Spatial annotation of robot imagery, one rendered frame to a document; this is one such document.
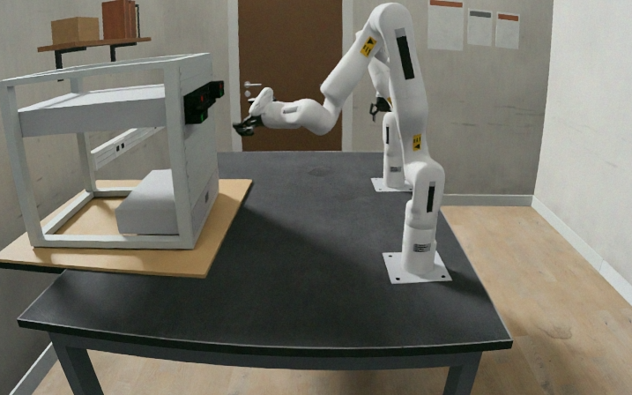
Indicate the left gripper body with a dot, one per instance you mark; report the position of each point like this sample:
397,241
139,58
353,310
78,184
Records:
257,120

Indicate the tan flat wooden board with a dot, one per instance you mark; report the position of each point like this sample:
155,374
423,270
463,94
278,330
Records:
97,217

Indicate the white metal rack frame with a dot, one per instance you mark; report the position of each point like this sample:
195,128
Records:
159,213

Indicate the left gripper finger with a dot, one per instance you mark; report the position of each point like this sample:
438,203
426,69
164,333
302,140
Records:
247,130
253,99

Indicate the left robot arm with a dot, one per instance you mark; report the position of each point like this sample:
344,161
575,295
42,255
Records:
409,101

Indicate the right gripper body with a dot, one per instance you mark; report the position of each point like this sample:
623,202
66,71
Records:
385,103

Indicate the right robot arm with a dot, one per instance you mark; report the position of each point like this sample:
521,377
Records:
393,166

